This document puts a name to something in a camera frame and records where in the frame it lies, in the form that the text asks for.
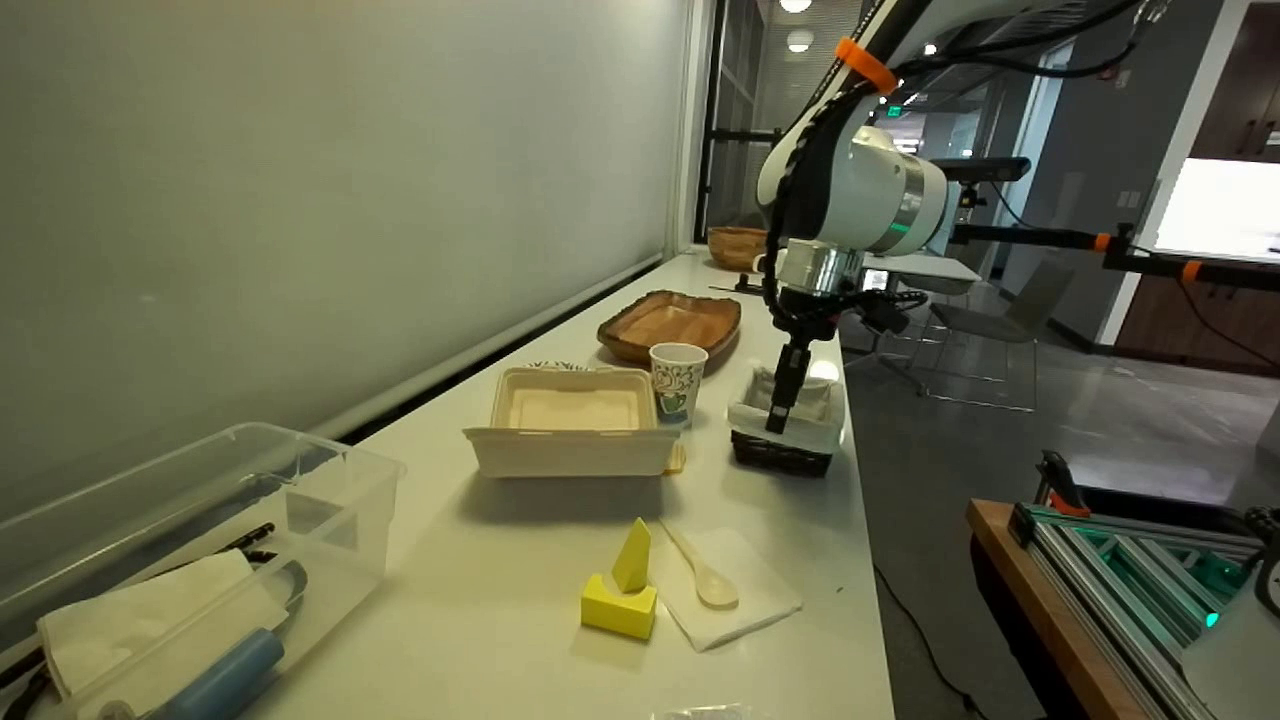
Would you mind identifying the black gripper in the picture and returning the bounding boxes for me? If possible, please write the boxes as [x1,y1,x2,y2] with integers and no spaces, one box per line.
[763,236,859,436]

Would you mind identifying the dark wicker bin white lining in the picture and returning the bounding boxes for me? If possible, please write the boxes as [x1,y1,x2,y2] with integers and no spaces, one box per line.
[727,364,848,480]

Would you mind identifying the white styrofoam pack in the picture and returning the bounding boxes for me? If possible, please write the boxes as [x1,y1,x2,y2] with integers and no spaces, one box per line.
[460,362,686,485]

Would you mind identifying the patterned paper cup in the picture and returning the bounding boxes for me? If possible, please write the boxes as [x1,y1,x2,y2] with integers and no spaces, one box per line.
[644,341,712,431]

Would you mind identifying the brown wooden tray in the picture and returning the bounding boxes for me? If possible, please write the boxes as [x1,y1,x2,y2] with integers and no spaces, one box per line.
[594,288,750,381]

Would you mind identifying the brown wooden bowl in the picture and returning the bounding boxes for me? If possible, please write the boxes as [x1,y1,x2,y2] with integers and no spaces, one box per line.
[704,221,775,280]

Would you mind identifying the grey background table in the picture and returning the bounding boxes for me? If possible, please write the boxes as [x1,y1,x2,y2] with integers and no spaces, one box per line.
[865,249,987,300]

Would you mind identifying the cream plastic spoon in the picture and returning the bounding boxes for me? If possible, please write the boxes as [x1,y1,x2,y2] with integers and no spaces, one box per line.
[660,520,744,618]

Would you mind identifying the white paper napkin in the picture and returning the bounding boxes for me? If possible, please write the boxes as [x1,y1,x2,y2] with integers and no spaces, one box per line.
[650,520,807,657]

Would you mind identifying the yellow wedge block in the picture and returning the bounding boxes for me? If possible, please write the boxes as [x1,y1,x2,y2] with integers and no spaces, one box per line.
[607,518,660,602]

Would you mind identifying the yellow cube block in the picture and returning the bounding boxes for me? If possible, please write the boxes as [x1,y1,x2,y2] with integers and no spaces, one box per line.
[578,568,666,648]

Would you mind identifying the black boom orange joints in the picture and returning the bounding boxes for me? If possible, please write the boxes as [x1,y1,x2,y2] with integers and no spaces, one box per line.
[950,218,1280,291]

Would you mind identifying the bright white screen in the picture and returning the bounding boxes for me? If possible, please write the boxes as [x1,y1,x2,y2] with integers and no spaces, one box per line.
[1149,151,1280,271]

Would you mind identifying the clear plastic container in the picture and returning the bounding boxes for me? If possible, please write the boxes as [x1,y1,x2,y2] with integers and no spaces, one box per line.
[0,419,407,720]

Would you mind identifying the blue marker grey cap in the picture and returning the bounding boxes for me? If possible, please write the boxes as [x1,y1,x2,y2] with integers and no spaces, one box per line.
[155,555,312,720]

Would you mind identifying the white crumpled tissue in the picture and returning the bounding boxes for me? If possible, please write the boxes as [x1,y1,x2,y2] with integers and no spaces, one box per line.
[35,543,294,711]

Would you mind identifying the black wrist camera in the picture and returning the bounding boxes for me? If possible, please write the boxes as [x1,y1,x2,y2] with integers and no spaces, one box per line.
[855,266,930,337]

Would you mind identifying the black floor cable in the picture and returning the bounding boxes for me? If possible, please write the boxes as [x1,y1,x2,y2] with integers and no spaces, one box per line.
[869,555,994,720]

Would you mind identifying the orange cable clip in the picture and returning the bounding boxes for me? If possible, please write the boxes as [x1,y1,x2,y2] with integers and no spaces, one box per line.
[833,32,905,100]

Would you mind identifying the aluminium rail teal parts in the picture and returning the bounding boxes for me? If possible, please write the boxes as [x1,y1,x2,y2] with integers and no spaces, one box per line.
[1010,495,1277,720]

